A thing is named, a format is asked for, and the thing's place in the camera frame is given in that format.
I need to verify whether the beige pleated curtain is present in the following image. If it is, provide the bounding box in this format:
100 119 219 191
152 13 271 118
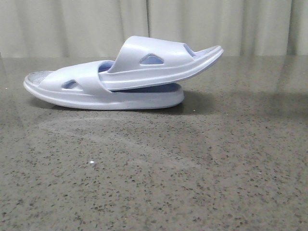
0 0 308 58

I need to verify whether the light blue slipper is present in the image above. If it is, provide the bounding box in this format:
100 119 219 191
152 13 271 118
99 36 223 91
24 60 184 110

